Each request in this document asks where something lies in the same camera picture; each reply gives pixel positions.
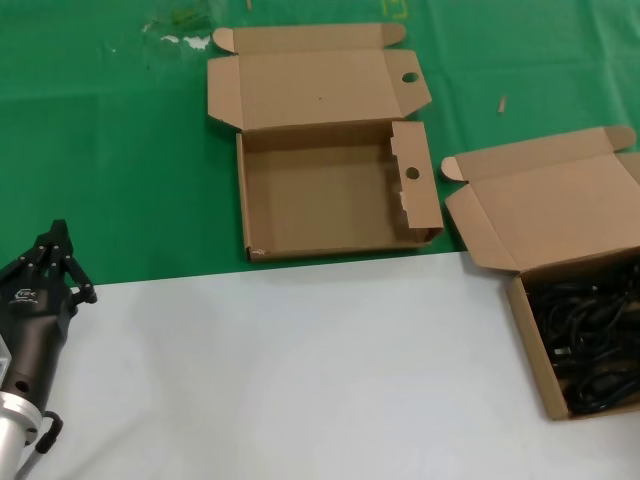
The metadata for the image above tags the green table cloth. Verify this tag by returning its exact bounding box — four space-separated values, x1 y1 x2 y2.
0 0 640 294

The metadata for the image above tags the left arm silver-tipped cable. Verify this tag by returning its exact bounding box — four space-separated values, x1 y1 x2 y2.
14 442 44 480

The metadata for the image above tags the cardboard box with holed flap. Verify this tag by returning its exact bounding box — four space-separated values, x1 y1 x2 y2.
206 22 446 264

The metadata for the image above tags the crumpled clear plastic film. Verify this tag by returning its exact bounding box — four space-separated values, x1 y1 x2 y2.
141 4 214 51

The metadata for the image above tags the pile of black cables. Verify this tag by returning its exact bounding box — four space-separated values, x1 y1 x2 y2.
524 252 640 415

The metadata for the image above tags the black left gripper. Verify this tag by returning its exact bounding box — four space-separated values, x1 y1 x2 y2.
0 219 99 404

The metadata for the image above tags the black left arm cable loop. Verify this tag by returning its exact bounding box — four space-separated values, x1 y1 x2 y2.
32 409 65 456

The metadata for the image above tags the plain brown cardboard box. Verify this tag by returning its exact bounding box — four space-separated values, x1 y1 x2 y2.
439 125 640 421

